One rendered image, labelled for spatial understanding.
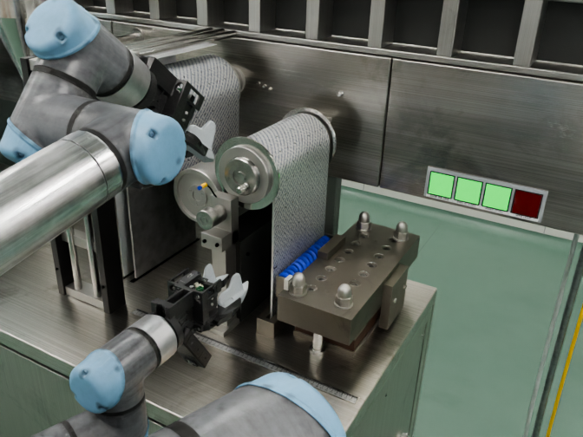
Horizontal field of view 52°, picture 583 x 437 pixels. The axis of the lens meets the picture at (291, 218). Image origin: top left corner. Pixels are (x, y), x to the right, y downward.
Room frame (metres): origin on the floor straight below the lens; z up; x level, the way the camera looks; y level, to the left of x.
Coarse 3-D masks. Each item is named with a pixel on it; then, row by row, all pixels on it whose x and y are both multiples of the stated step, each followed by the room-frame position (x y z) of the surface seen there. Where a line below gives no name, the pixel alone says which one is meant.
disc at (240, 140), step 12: (228, 144) 1.09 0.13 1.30; (240, 144) 1.08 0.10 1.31; (252, 144) 1.06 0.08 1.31; (216, 156) 1.10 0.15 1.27; (264, 156) 1.05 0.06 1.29; (216, 168) 1.10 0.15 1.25; (276, 168) 1.04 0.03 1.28; (276, 180) 1.04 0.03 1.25; (276, 192) 1.04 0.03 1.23; (240, 204) 1.08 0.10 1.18; (252, 204) 1.06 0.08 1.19; (264, 204) 1.05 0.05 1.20
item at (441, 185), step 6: (432, 174) 1.22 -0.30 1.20; (438, 174) 1.21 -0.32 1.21; (432, 180) 1.22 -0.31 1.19; (438, 180) 1.21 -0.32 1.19; (444, 180) 1.20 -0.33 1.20; (450, 180) 1.20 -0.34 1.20; (432, 186) 1.22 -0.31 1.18; (438, 186) 1.21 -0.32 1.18; (444, 186) 1.20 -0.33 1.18; (450, 186) 1.20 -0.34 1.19; (432, 192) 1.22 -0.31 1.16; (438, 192) 1.21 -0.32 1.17; (444, 192) 1.20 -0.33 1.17; (450, 192) 1.20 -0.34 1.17
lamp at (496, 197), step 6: (486, 186) 1.16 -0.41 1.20; (492, 186) 1.16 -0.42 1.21; (498, 186) 1.15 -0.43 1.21; (486, 192) 1.16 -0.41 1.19; (492, 192) 1.16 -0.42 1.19; (498, 192) 1.15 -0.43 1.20; (504, 192) 1.14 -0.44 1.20; (486, 198) 1.16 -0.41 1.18; (492, 198) 1.16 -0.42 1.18; (498, 198) 1.15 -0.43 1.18; (504, 198) 1.14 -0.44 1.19; (486, 204) 1.16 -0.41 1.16; (492, 204) 1.15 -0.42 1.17; (498, 204) 1.15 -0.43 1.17; (504, 204) 1.14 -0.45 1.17; (504, 210) 1.14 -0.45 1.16
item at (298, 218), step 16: (320, 176) 1.22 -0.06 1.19; (288, 192) 1.09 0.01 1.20; (304, 192) 1.15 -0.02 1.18; (320, 192) 1.22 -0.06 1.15; (272, 208) 1.05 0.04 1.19; (288, 208) 1.10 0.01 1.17; (304, 208) 1.16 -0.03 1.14; (320, 208) 1.23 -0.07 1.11; (272, 224) 1.05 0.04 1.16; (288, 224) 1.10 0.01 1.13; (304, 224) 1.16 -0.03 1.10; (320, 224) 1.23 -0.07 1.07; (272, 240) 1.05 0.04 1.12; (288, 240) 1.10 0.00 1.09; (304, 240) 1.16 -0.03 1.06; (272, 256) 1.05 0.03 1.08; (288, 256) 1.10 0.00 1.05; (272, 272) 1.05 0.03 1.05
